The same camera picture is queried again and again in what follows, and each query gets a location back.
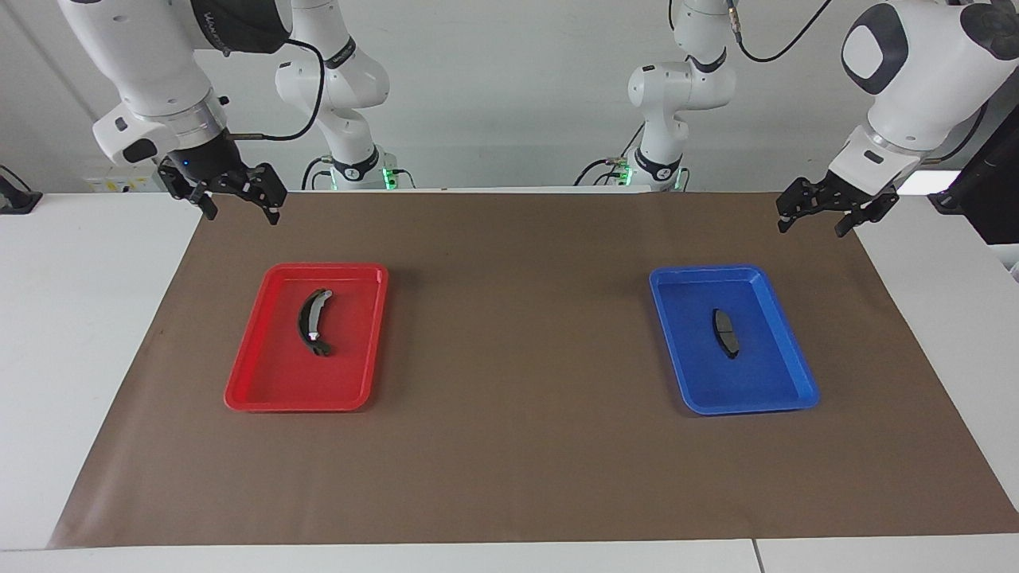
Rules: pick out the black monitor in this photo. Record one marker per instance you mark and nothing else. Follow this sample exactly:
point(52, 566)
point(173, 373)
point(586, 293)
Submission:
point(995, 199)

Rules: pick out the brown paper table mat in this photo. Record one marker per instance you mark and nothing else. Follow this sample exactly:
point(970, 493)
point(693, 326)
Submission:
point(517, 446)

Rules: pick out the black clamp device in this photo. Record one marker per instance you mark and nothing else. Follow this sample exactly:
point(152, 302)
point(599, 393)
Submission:
point(16, 199)

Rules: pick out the blue plastic tray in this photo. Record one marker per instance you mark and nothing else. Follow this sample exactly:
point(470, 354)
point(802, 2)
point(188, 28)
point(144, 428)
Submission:
point(756, 382)

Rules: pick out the dark brake pad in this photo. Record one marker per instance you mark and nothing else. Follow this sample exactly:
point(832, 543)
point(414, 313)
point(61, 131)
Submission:
point(726, 334)

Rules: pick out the red plastic tray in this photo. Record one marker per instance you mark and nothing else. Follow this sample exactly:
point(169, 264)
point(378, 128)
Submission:
point(271, 374)

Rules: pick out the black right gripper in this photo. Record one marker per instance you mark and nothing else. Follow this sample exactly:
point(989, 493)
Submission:
point(205, 157)

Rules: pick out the curved brake shoe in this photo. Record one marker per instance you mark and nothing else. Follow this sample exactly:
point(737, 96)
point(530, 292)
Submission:
point(306, 322)

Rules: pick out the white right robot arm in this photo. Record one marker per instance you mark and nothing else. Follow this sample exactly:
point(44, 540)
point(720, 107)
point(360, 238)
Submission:
point(151, 64)

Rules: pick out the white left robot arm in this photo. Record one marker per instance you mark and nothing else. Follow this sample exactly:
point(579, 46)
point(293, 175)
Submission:
point(923, 79)

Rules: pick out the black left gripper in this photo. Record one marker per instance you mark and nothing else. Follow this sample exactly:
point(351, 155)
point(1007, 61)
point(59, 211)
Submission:
point(864, 197)

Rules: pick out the white wall socket box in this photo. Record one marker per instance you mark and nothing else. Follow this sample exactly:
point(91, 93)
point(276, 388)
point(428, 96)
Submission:
point(119, 185)

